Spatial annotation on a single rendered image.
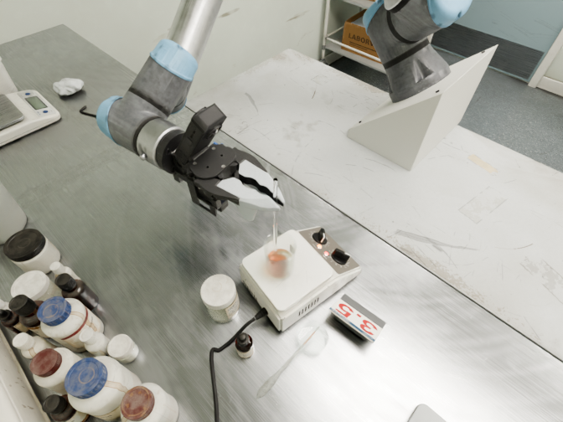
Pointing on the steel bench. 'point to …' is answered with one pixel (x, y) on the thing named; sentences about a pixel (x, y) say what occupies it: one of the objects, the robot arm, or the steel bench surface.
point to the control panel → (328, 250)
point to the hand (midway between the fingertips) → (274, 198)
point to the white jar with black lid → (31, 250)
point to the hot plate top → (310, 279)
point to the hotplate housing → (281, 320)
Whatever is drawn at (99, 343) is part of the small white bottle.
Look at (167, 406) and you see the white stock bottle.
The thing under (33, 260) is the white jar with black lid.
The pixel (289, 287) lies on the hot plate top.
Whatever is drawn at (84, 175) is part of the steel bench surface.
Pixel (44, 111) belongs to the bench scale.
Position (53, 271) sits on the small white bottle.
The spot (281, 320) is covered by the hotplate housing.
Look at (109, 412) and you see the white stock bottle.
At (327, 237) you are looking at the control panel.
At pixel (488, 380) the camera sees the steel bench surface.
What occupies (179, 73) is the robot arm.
